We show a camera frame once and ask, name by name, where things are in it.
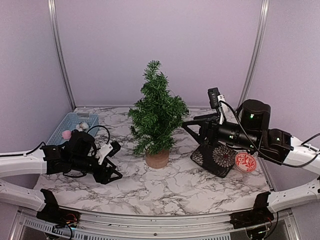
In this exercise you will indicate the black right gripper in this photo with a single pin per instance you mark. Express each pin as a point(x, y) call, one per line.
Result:
point(210, 125)

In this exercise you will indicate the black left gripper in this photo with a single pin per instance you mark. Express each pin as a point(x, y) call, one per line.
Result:
point(107, 171)

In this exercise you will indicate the small green christmas tree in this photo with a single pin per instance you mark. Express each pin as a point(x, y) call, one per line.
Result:
point(155, 117)

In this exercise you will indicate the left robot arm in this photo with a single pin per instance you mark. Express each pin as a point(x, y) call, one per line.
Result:
point(79, 153)

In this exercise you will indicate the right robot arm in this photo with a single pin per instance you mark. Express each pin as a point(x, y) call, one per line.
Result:
point(223, 144)

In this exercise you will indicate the black floral rectangular plate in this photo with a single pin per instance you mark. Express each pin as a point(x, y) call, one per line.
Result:
point(217, 159)

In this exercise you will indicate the white fluffy pompom ornament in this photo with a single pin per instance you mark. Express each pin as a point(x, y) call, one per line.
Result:
point(82, 127)

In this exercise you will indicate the pink pompom ornament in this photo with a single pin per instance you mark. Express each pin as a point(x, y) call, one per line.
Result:
point(66, 135)

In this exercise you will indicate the red white patterned bowl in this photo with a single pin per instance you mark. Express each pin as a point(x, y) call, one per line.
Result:
point(245, 162)

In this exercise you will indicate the light blue plastic basket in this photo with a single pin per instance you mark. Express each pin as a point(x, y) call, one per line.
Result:
point(69, 122)

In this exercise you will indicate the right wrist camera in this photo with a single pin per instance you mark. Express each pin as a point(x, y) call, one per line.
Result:
point(215, 101)

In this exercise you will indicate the right aluminium frame post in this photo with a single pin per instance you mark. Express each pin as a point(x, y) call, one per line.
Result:
point(260, 33)

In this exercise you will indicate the aluminium frame post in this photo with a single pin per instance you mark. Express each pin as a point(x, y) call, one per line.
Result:
point(59, 51)
point(260, 33)

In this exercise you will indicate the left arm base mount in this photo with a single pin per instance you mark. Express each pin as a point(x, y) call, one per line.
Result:
point(59, 216)

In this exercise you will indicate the aluminium front rail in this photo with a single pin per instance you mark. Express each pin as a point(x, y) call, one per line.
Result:
point(92, 225)

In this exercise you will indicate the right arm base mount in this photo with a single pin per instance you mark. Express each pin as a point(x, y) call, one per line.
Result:
point(250, 218)

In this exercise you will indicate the left aluminium frame post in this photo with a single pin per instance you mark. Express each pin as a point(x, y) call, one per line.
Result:
point(59, 51)

